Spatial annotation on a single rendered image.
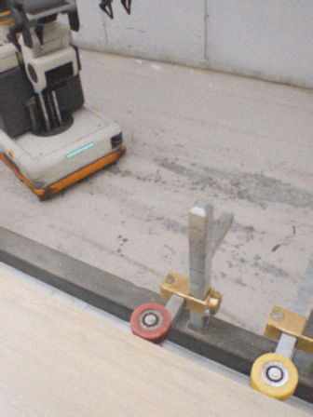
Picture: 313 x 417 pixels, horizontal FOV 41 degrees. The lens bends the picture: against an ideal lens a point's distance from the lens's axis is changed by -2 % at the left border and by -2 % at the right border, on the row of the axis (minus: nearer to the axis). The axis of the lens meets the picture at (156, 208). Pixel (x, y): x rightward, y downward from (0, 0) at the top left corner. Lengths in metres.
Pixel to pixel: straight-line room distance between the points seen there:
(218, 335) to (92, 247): 1.27
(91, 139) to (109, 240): 0.62
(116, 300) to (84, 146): 1.46
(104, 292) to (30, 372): 0.38
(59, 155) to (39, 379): 1.72
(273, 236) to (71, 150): 1.20
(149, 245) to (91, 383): 1.43
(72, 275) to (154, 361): 0.48
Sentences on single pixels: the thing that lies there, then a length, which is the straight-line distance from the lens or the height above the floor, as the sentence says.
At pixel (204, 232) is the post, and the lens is 0.77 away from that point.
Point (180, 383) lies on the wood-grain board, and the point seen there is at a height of 0.90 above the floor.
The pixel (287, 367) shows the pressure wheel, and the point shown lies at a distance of 0.81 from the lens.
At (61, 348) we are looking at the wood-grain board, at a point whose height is 0.90.
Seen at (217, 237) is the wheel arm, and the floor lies 0.83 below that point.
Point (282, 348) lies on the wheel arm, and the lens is 0.89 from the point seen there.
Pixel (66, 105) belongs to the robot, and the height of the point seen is 0.35.
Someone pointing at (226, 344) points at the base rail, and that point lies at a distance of 1.05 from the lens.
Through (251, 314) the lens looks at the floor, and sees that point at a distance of 1.93.
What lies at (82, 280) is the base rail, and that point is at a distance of 1.18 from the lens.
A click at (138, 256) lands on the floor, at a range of 2.13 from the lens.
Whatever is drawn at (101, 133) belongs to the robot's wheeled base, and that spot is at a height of 0.27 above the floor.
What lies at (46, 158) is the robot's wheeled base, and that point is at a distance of 2.39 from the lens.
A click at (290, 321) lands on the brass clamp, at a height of 0.86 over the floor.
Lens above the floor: 1.62
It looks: 44 degrees down
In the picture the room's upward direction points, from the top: 5 degrees counter-clockwise
